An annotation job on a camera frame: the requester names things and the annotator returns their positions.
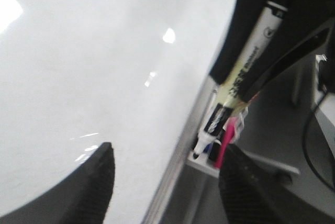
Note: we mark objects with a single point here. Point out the grey aluminium whiteboard frame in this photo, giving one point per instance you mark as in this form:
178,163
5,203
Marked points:
178,158

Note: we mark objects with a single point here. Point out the curved finger of the black right gripper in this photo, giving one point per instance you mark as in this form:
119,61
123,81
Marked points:
306,26

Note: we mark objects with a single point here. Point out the pink marker in tray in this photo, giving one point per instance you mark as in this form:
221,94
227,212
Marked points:
227,137

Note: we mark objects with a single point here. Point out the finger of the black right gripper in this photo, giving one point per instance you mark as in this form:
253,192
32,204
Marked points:
245,15

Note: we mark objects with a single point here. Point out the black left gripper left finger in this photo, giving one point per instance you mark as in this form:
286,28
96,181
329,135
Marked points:
82,197

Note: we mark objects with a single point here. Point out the white whiteboard surface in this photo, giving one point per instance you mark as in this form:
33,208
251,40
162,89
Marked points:
77,73

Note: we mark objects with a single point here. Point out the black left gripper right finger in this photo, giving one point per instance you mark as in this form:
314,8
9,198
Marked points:
260,199

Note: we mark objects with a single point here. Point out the blue marker in tray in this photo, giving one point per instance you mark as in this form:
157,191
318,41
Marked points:
208,148

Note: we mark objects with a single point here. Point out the white black whiteboard marker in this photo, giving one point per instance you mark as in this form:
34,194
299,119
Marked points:
227,101

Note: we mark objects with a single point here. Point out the white marker tray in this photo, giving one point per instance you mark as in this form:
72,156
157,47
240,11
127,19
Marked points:
237,160

